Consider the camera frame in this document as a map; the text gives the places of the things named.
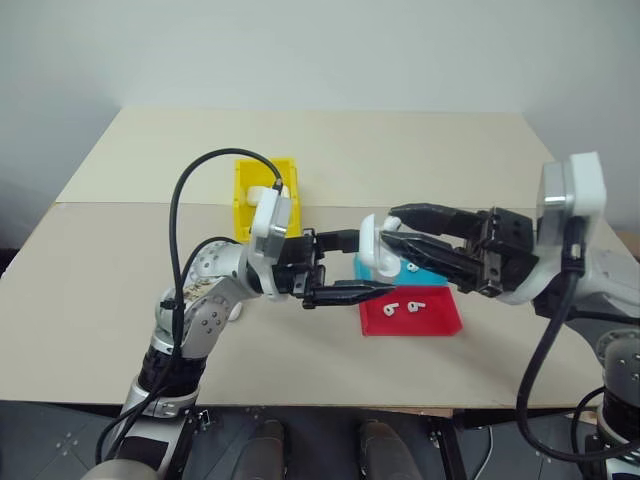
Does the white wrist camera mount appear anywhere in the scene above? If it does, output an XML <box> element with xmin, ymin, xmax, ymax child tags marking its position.
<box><xmin>495</xmin><ymin>151</ymin><xmax>608</xmax><ymax>307</ymax></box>
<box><xmin>247</xmin><ymin>191</ymin><xmax>293</xmax><ymax>302</ymax></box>

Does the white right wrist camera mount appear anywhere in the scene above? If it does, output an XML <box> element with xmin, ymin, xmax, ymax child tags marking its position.
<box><xmin>495</xmin><ymin>151</ymin><xmax>608</xmax><ymax>307</ymax></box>

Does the yellow plastic bin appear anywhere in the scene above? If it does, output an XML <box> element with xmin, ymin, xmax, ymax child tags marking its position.
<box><xmin>233</xmin><ymin>156</ymin><xmax>304</xmax><ymax>245</ymax></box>

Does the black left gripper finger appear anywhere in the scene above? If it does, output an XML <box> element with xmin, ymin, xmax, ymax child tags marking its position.
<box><xmin>301</xmin><ymin>279</ymin><xmax>397</xmax><ymax>309</ymax></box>
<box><xmin>315</xmin><ymin>228</ymin><xmax>363</xmax><ymax>254</ymax></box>

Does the red plastic tray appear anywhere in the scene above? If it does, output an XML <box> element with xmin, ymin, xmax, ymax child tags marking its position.
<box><xmin>358</xmin><ymin>285</ymin><xmax>465</xmax><ymax>339</ymax></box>

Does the black table leg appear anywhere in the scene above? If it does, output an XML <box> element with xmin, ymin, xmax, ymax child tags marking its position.
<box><xmin>426</xmin><ymin>408</ymin><xmax>460</xmax><ymax>480</ymax></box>

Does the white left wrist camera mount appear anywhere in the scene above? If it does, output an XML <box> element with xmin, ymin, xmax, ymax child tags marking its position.
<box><xmin>247</xmin><ymin>191</ymin><xmax>293</xmax><ymax>302</ymax></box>

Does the blue plastic tray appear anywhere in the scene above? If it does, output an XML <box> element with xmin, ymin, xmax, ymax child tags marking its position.
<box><xmin>351</xmin><ymin>251</ymin><xmax>452</xmax><ymax>288</ymax></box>

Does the dark grey rounded shape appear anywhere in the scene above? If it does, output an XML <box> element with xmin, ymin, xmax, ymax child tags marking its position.
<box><xmin>358</xmin><ymin>418</ymin><xmax>417</xmax><ymax>480</ymax></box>
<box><xmin>238</xmin><ymin>418</ymin><xmax>290</xmax><ymax>480</ymax></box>

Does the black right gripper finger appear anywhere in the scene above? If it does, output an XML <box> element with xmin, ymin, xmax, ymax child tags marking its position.
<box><xmin>379</xmin><ymin>230</ymin><xmax>489</xmax><ymax>295</ymax></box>
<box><xmin>389</xmin><ymin>201</ymin><xmax>495</xmax><ymax>242</ymax></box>

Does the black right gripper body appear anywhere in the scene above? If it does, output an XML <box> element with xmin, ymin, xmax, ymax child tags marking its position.
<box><xmin>463</xmin><ymin>205</ymin><xmax>541</xmax><ymax>300</ymax></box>

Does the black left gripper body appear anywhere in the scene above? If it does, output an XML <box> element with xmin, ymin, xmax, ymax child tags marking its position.
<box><xmin>272</xmin><ymin>227</ymin><xmax>327</xmax><ymax>301</ymax></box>

